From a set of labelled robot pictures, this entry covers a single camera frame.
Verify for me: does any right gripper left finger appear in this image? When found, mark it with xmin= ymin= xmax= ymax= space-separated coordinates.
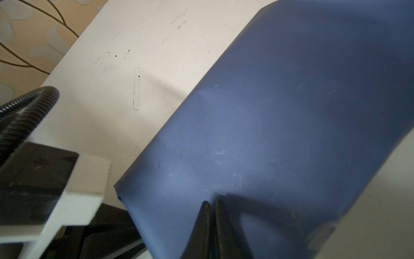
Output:
xmin=181 ymin=201 xmax=211 ymax=259

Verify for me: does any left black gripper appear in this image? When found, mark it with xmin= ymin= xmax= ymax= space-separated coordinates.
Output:
xmin=42 ymin=204 xmax=147 ymax=259

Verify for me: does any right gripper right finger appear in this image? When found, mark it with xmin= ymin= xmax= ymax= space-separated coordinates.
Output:
xmin=215 ymin=199 xmax=245 ymax=259

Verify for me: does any light blue wrapping paper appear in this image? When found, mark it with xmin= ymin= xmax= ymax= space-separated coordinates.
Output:
xmin=115 ymin=1 xmax=414 ymax=259

